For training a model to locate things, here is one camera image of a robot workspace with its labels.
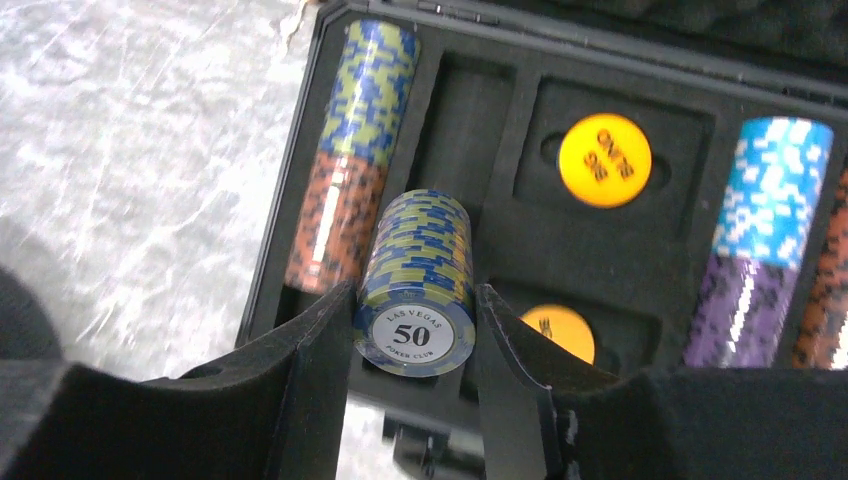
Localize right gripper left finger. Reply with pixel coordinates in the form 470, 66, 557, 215
1, 283, 355, 479

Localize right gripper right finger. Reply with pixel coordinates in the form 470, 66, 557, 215
474, 284, 847, 479

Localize blue yellow chip stack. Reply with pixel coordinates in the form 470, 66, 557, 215
353, 189, 476, 378

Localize black poker set case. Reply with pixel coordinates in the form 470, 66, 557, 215
237, 1, 847, 378

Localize yellow big blind button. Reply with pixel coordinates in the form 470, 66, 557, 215
521, 304, 596, 364

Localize orange chips left slot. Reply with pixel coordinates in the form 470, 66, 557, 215
285, 151, 388, 294

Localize orange chips slot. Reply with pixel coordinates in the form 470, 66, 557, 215
792, 172, 847, 370
285, 151, 388, 294

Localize purple chips in case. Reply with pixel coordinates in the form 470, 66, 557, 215
683, 253, 797, 368

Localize yellow small blind button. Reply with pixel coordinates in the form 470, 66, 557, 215
557, 113, 653, 209

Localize orange chips right slot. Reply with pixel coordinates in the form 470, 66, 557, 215
792, 172, 847, 370

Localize light blue chips in case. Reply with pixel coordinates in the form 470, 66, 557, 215
712, 116, 834, 270

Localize blue yellow chips in case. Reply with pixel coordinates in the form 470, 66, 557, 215
319, 19, 421, 167

